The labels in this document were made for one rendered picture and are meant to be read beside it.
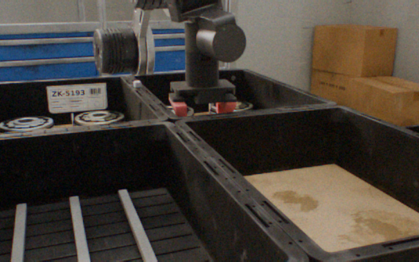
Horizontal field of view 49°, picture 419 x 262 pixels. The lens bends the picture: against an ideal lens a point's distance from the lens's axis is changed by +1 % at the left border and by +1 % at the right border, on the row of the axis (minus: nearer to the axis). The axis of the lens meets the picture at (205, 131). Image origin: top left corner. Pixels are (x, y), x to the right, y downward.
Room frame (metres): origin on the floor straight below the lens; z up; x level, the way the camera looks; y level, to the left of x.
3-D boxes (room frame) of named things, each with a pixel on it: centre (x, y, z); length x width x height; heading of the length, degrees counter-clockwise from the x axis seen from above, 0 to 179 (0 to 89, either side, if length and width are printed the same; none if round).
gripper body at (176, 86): (0.77, 0.01, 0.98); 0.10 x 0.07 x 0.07; 103
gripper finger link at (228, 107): (0.77, -0.01, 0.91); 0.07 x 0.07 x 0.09; 13
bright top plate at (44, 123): (0.88, 0.36, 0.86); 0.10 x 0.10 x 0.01
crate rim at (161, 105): (0.89, -0.02, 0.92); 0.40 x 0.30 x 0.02; 19
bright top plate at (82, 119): (0.92, 0.22, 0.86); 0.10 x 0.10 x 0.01
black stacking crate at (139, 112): (0.79, 0.26, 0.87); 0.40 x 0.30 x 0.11; 19
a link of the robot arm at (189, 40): (0.76, 0.00, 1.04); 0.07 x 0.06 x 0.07; 25
